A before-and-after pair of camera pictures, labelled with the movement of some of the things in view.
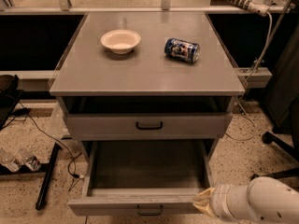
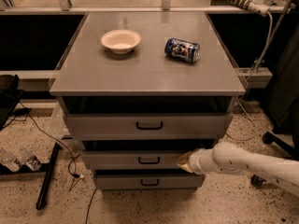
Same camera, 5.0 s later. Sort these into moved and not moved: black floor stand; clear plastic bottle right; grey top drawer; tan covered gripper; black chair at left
Moved: tan covered gripper
Not moved: clear plastic bottle right; grey top drawer; black floor stand; black chair at left
